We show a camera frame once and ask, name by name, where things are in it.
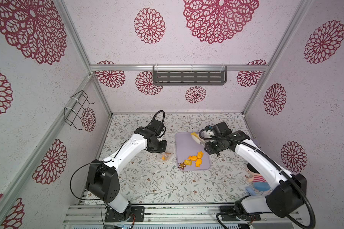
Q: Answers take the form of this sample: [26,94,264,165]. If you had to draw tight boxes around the clear resealable bag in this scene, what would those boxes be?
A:
[161,143,175,161]

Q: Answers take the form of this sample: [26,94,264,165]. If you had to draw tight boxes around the orange candy-shaped cookie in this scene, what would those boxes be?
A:
[197,151,204,159]

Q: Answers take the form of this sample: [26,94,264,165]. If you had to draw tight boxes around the orange fish cookie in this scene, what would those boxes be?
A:
[188,156,198,161]
[195,158,202,167]

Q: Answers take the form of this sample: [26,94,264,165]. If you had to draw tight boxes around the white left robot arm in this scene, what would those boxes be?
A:
[86,119,167,221]

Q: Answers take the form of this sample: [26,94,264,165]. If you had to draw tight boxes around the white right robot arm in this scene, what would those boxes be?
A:
[199,122,307,218]

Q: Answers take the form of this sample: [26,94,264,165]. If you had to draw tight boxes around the star chocolate cookie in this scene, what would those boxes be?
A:
[178,162,186,170]

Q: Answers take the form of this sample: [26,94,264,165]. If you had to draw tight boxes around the lavender plastic tray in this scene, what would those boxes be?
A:
[175,132,211,171]

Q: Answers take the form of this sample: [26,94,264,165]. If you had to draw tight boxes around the yellow waffle square cookie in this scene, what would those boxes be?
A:
[184,160,192,166]

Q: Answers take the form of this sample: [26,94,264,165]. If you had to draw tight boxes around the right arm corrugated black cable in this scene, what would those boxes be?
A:
[198,127,316,229]

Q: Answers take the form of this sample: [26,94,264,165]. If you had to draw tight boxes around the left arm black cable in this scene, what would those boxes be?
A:
[151,110,166,138]

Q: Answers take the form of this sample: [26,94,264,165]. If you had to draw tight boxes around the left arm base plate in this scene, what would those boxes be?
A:
[105,206,145,223]

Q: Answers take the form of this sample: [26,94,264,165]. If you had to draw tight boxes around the grey slotted wall shelf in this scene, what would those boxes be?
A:
[152,66,227,86]

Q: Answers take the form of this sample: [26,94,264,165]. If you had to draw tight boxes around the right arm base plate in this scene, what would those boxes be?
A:
[220,205,261,221]

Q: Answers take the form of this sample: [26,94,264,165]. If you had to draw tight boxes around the black wire wall rack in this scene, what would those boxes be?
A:
[63,90,97,133]

